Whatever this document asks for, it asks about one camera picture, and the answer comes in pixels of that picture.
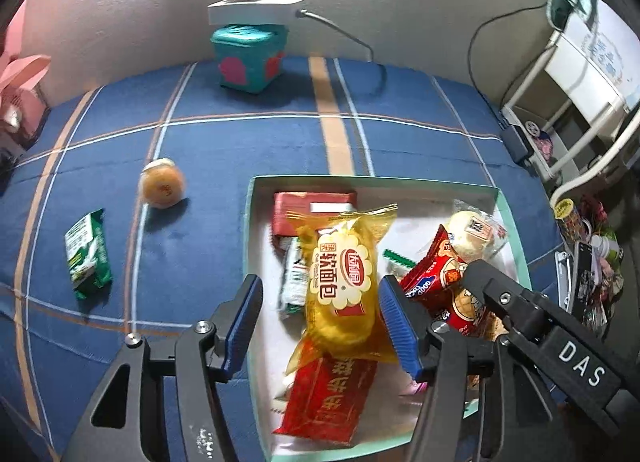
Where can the green white snack packet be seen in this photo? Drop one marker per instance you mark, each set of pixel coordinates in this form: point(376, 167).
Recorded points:
point(87, 257)

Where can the wrapped round pale bun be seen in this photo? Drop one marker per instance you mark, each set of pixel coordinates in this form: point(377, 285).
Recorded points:
point(470, 237)

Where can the bright red packet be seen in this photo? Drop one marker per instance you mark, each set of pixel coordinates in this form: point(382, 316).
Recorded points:
point(325, 397)

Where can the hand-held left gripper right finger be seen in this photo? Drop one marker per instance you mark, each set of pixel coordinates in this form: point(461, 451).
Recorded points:
point(397, 322)

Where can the pile of assorted clutter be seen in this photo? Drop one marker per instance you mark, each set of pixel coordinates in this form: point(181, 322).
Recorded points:
point(592, 272)

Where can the yellow bread packet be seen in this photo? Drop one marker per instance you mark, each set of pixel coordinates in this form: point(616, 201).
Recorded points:
point(340, 282)

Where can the white power strip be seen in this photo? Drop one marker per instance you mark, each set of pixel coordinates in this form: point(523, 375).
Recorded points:
point(250, 10)

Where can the teal box with pink hearts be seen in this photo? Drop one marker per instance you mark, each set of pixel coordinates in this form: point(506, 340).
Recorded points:
point(245, 62)

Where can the black power adapter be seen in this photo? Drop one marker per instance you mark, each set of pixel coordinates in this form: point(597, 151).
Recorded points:
point(517, 145)

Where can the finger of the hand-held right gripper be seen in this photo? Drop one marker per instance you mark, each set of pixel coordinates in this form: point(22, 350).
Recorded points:
point(505, 298)

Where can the green serrated packet edge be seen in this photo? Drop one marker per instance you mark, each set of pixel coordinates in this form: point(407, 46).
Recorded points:
point(400, 258)

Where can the teal rimmed white box tray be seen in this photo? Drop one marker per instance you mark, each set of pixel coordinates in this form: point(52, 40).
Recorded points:
point(420, 207)

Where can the yellow snack cup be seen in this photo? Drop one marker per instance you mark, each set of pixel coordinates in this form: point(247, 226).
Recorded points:
point(567, 214)

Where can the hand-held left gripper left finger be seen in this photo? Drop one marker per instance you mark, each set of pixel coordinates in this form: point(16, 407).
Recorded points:
point(240, 322)

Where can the pink flower bouquet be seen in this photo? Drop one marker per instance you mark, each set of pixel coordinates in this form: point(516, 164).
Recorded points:
point(20, 82)

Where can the dark red white-label packet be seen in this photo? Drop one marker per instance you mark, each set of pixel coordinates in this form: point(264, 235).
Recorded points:
point(295, 207)

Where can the white rack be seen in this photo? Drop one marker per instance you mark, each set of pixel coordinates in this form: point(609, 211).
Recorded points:
point(590, 77)

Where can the white green-edged chip packet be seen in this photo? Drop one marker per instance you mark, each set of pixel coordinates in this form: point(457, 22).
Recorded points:
point(295, 282)

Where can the wrapped round orange bun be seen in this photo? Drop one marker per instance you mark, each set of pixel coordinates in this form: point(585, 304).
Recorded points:
point(162, 184)

